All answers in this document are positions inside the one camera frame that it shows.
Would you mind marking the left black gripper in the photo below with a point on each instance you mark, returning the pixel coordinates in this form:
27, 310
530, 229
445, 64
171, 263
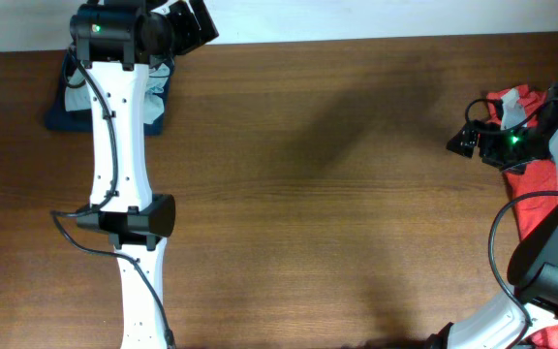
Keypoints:
194, 37

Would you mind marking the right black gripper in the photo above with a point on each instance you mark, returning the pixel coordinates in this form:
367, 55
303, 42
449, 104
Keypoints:
487, 152

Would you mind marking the light blue t-shirt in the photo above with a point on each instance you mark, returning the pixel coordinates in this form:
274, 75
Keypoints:
74, 97

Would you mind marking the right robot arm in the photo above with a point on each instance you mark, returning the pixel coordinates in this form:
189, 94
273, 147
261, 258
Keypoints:
528, 302

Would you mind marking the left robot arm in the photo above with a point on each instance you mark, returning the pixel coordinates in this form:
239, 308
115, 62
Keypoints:
115, 46

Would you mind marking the folded dark navy garment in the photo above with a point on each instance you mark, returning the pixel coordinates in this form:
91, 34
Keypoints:
57, 110

